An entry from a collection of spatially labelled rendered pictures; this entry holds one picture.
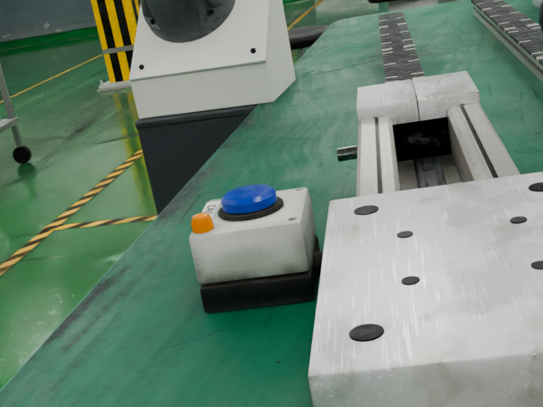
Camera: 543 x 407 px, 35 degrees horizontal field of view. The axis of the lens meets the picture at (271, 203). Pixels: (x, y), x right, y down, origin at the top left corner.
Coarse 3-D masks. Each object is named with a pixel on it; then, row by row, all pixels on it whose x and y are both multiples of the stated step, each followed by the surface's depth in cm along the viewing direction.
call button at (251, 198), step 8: (256, 184) 63; (232, 192) 62; (240, 192) 62; (248, 192) 61; (256, 192) 61; (264, 192) 61; (272, 192) 61; (224, 200) 61; (232, 200) 60; (240, 200) 60; (248, 200) 60; (256, 200) 60; (264, 200) 60; (272, 200) 61; (224, 208) 61; (232, 208) 60; (240, 208) 60; (248, 208) 60; (256, 208) 60
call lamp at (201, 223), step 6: (192, 216) 59; (198, 216) 59; (204, 216) 59; (192, 222) 59; (198, 222) 59; (204, 222) 59; (210, 222) 59; (192, 228) 59; (198, 228) 59; (204, 228) 59; (210, 228) 59
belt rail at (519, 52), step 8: (480, 16) 168; (488, 24) 157; (496, 32) 147; (504, 32) 137; (504, 40) 138; (512, 40) 130; (512, 48) 131; (520, 48) 123; (520, 56) 124; (528, 56) 117; (528, 64) 118; (536, 64) 112; (536, 72) 113
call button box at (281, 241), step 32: (288, 192) 64; (224, 224) 60; (256, 224) 59; (288, 224) 58; (192, 256) 60; (224, 256) 59; (256, 256) 59; (288, 256) 59; (320, 256) 62; (224, 288) 60; (256, 288) 60; (288, 288) 59
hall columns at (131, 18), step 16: (96, 0) 686; (112, 0) 683; (128, 0) 682; (96, 16) 690; (112, 16) 688; (128, 16) 685; (112, 32) 692; (128, 32) 690; (112, 48) 697; (128, 48) 694; (112, 64) 701; (128, 64) 699; (112, 80) 706
